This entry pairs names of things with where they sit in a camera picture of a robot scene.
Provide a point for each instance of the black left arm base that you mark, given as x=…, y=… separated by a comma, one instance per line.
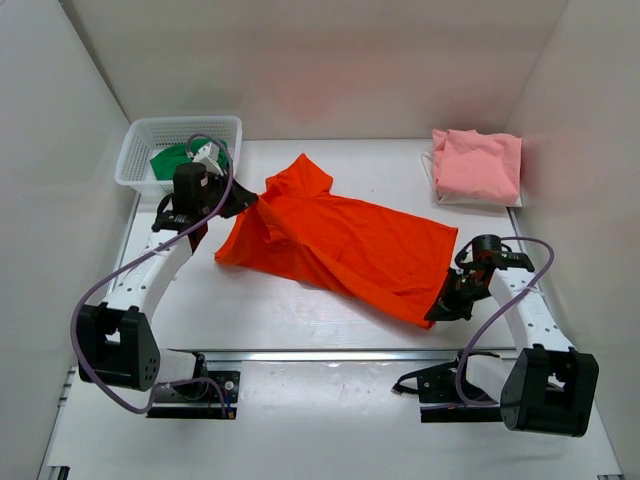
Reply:
x=214, y=400

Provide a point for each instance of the aluminium table rail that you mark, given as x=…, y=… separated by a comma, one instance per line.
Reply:
x=327, y=355

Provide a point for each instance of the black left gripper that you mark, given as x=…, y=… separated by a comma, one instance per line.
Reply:
x=241, y=199

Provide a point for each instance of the orange t shirt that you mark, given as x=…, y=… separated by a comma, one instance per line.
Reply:
x=390, y=260

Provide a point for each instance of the white plastic basket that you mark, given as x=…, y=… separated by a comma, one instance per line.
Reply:
x=153, y=147

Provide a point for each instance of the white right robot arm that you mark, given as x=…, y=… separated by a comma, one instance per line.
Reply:
x=550, y=387

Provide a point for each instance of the folded pink t shirt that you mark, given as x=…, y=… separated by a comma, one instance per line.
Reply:
x=486, y=166

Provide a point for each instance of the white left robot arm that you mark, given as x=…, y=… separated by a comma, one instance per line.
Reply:
x=115, y=336

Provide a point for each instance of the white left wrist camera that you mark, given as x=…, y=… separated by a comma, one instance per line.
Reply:
x=207, y=155

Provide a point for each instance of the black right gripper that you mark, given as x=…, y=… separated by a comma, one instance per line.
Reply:
x=446, y=308

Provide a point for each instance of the green t shirt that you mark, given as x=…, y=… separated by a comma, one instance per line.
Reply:
x=164, y=163

